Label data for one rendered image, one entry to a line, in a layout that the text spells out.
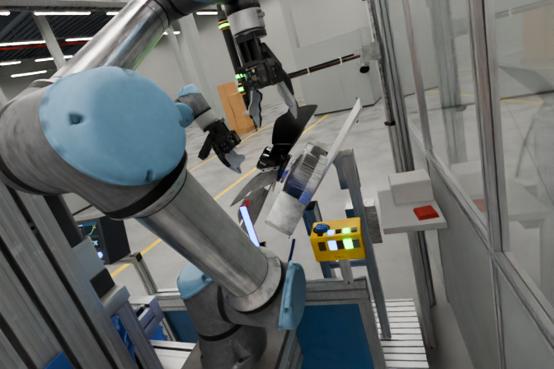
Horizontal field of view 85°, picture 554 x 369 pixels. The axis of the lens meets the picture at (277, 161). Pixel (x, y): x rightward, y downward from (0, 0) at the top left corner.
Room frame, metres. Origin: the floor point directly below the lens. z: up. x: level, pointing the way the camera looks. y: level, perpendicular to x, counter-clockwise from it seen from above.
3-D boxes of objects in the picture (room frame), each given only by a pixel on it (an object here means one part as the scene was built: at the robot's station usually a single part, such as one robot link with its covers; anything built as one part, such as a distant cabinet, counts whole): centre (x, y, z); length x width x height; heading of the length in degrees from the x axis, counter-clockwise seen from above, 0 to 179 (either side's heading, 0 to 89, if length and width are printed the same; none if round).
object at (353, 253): (0.87, -0.12, 1.02); 0.16 x 0.10 x 0.11; 71
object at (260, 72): (0.72, -0.02, 1.62); 0.09 x 0.08 x 0.12; 161
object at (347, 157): (1.32, -0.32, 0.58); 0.09 x 0.04 x 1.15; 161
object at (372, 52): (1.48, -0.56, 1.54); 0.10 x 0.07 x 0.08; 106
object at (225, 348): (0.56, 0.21, 1.09); 0.15 x 0.15 x 0.10
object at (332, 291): (0.99, 0.25, 0.82); 0.90 x 0.04 x 0.08; 71
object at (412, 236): (1.23, -0.51, 0.42); 0.04 x 0.04 x 0.83; 71
